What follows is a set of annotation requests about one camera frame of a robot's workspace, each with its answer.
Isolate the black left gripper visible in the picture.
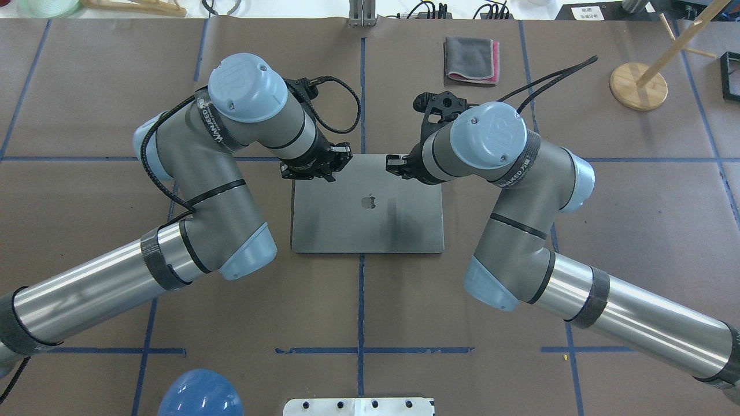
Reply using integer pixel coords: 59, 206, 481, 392
280, 139, 353, 182

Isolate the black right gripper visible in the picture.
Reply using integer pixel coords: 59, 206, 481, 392
386, 152, 428, 182

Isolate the silver grey laptop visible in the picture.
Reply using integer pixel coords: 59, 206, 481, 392
291, 154, 445, 254

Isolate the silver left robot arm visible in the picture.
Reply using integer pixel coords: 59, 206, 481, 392
1, 53, 353, 376

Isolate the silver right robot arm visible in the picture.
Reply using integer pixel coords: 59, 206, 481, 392
386, 93, 738, 402

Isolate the grey pink folded cloth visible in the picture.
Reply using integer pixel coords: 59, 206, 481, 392
444, 36, 500, 86

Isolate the wooden dish rack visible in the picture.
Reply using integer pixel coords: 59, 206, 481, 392
79, 1, 187, 18

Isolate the wooden mug tree stand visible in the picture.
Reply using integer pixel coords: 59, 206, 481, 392
609, 1, 730, 112

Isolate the blue desk lamp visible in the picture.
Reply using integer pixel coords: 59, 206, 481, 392
157, 369, 244, 415

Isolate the glass holder tray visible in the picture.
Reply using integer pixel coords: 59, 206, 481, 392
720, 51, 740, 102

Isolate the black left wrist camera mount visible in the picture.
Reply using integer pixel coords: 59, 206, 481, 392
283, 78, 320, 105

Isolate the aluminium frame post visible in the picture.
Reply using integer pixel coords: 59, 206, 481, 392
348, 0, 378, 27

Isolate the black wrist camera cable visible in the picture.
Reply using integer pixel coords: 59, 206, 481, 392
497, 55, 600, 114

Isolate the white camera pillar base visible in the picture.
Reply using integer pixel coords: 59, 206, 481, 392
283, 397, 436, 415

